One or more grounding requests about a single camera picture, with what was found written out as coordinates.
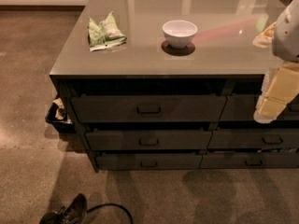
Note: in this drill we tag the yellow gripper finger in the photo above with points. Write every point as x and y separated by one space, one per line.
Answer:
264 39
268 110

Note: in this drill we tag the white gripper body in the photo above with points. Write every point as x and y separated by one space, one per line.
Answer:
287 36

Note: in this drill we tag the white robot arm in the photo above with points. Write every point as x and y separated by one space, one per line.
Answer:
285 43

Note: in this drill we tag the dark drawer cabinet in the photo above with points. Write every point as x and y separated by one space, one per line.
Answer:
221 60

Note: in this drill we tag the white bowl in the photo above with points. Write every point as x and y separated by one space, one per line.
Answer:
179 33

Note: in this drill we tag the green chip bag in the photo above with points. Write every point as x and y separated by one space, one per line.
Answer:
105 34

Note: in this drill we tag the black bin with trash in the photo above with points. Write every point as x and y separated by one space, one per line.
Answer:
57 117

